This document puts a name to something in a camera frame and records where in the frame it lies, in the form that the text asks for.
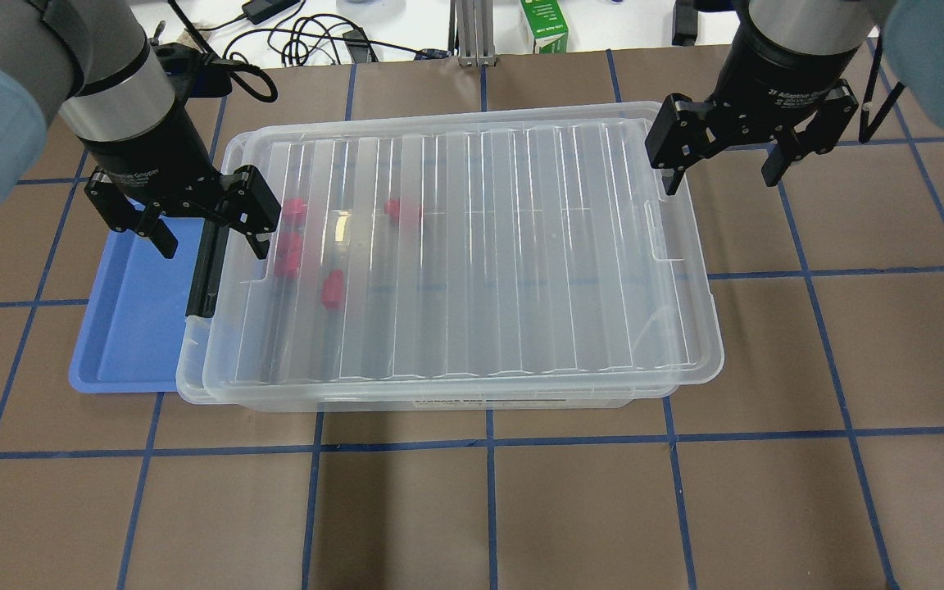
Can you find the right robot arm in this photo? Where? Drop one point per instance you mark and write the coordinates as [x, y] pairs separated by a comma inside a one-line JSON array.
[[899, 46]]

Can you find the blue plastic tray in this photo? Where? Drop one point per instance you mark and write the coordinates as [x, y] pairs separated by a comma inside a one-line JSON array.
[[130, 338]]

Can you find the clear plastic box lid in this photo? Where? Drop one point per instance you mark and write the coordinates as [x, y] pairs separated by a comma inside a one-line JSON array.
[[464, 254]]

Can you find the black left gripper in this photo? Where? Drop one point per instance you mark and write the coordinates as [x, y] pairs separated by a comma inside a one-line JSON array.
[[147, 161]]

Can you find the aluminium frame post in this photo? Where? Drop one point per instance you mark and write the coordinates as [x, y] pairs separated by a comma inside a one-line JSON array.
[[472, 33]]

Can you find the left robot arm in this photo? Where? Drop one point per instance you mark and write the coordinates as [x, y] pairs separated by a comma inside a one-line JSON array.
[[124, 98]]

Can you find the green white carton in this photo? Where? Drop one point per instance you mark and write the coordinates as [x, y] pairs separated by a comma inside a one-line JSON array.
[[545, 27]]

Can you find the clear plastic storage box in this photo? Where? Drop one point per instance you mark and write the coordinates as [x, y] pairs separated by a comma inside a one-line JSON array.
[[406, 393]]

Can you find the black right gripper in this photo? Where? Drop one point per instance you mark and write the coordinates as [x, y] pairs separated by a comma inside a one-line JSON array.
[[775, 72]]

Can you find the red block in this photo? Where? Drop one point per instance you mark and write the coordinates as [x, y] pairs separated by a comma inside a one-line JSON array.
[[332, 291], [405, 213], [288, 255]]

